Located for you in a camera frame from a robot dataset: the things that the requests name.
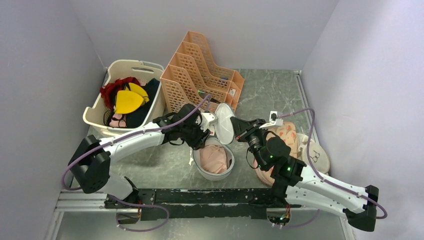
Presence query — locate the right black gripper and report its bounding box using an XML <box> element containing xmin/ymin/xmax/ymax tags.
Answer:
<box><xmin>231</xmin><ymin>116</ymin><xmax>269</xmax><ymax>170</ymax></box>

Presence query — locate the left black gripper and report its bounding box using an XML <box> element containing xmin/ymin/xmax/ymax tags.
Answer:
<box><xmin>180</xmin><ymin>117</ymin><xmax>211</xmax><ymax>151</ymax></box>

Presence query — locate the white mesh laundry bag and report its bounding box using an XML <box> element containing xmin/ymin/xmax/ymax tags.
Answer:
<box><xmin>190</xmin><ymin>103</ymin><xmax>235</xmax><ymax>181</ymax></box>

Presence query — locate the pink bra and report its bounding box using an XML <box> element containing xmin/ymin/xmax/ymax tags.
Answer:
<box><xmin>199</xmin><ymin>145</ymin><xmax>229</xmax><ymax>174</ymax></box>

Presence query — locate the floral laundry bag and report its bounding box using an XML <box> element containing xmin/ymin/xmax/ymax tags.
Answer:
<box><xmin>255</xmin><ymin>122</ymin><xmax>298</xmax><ymax>186</ymax></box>

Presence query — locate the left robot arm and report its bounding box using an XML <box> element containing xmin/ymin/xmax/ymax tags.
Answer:
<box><xmin>68</xmin><ymin>104</ymin><xmax>217</xmax><ymax>208</ymax></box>

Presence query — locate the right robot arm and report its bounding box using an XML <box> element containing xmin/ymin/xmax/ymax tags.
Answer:
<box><xmin>230</xmin><ymin>116</ymin><xmax>379</xmax><ymax>232</ymax></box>

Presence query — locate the yellow bra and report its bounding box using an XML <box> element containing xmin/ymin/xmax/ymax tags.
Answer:
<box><xmin>114</xmin><ymin>83</ymin><xmax>149</xmax><ymax>115</ymax></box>

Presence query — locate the cream laundry basket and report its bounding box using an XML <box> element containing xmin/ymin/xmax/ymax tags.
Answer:
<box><xmin>82</xmin><ymin>59</ymin><xmax>166</xmax><ymax>136</ymax></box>

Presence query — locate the orange file organizer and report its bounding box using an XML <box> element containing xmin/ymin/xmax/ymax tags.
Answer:
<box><xmin>160</xmin><ymin>31</ymin><xmax>245</xmax><ymax>113</ymax></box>

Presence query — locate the dark garment in basket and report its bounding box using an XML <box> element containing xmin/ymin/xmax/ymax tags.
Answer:
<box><xmin>125</xmin><ymin>78</ymin><xmax>160</xmax><ymax>129</ymax></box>

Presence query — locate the red lace garment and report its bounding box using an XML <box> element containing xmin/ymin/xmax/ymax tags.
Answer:
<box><xmin>99</xmin><ymin>76</ymin><xmax>141</xmax><ymax>109</ymax></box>

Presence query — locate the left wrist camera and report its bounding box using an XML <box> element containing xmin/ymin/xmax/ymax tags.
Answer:
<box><xmin>200</xmin><ymin>112</ymin><xmax>218</xmax><ymax>136</ymax></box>

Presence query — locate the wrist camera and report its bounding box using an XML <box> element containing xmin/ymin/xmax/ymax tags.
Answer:
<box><xmin>259</xmin><ymin>111</ymin><xmax>284</xmax><ymax>129</ymax></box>
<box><xmin>200</xmin><ymin>112</ymin><xmax>218</xmax><ymax>136</ymax></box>

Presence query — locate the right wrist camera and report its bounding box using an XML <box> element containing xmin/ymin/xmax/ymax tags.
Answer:
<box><xmin>259</xmin><ymin>111</ymin><xmax>284</xmax><ymax>129</ymax></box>

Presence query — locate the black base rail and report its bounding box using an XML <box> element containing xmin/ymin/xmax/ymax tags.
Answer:
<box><xmin>103</xmin><ymin>188</ymin><xmax>287</xmax><ymax>221</ymax></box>

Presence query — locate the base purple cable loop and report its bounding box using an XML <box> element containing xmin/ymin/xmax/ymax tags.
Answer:
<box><xmin>105</xmin><ymin>195</ymin><xmax>170</xmax><ymax>233</ymax></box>

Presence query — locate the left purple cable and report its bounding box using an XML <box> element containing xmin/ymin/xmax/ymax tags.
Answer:
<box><xmin>61</xmin><ymin>93</ymin><xmax>213</xmax><ymax>192</ymax></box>

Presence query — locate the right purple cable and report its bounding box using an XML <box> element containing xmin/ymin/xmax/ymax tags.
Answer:
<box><xmin>279</xmin><ymin>107</ymin><xmax>388</xmax><ymax>220</ymax></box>

